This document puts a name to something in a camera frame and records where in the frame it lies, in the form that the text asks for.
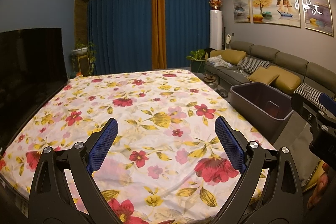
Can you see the potted plant in green pot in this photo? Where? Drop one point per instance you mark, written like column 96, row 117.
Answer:
column 197, row 60

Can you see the white cloth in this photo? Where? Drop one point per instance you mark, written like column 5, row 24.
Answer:
column 219, row 61

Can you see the purple landscape painting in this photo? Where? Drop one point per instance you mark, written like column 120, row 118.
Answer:
column 316, row 10

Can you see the person's right hand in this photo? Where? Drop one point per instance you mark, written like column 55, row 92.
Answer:
column 323, row 187

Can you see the wooden door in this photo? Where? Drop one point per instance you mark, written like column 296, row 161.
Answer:
column 81, row 29

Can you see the black white patterned cushion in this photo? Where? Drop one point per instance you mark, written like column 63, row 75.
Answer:
column 252, row 65
column 307, row 90

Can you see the orange curtain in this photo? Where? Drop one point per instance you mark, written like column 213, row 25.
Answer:
column 158, row 27

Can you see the artificial flower decoration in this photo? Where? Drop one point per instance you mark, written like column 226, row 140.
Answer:
column 215, row 2

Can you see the black television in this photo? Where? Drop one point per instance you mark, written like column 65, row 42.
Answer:
column 26, row 69

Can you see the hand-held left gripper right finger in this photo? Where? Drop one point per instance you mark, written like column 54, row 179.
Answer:
column 231, row 146

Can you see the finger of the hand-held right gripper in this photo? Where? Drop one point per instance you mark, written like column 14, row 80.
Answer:
column 326, row 102
column 298, row 104

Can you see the metal teapot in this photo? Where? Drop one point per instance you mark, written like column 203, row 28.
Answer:
column 211, row 81

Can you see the black cloth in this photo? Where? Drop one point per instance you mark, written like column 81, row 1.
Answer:
column 209, row 50

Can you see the floral printed tablecloth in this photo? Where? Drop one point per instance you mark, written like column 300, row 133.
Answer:
column 157, row 108

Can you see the wooden plant stand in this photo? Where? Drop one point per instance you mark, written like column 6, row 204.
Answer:
column 84, row 65

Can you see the trailing plant in white pot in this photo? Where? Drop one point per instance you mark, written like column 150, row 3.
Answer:
column 80, row 50

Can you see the white standing air conditioner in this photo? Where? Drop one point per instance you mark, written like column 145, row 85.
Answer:
column 216, row 29

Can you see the yellow cushion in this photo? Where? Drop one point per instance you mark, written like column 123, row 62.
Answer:
column 227, row 56
column 262, row 76
column 286, row 81

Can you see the dark plastic bin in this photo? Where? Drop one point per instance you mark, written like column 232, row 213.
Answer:
column 241, row 100

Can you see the grey sofa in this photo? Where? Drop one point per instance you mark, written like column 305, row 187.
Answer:
column 288, row 61

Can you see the blue curtain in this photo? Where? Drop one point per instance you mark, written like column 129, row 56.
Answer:
column 189, row 27
column 120, row 29

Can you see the sailboat and tree painting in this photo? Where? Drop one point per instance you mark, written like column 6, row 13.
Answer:
column 275, row 6

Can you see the white handheld vacuum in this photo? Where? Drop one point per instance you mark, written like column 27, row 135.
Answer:
column 228, row 41

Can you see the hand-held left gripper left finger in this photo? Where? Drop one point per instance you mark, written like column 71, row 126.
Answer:
column 102, row 146

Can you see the small landscape painting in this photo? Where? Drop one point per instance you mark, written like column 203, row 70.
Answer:
column 242, row 7

